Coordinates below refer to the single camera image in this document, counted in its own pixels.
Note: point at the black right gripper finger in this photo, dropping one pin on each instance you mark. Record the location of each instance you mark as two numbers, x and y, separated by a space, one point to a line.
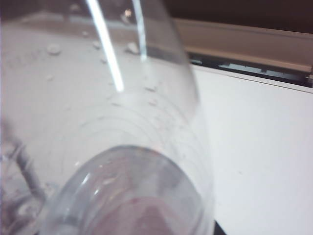
222 230

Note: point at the clear red-label water bottle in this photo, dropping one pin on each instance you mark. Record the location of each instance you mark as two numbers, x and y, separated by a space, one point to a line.
122 122

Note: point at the brown fabric desk divider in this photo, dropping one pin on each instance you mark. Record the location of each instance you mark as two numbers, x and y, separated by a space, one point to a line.
244 12

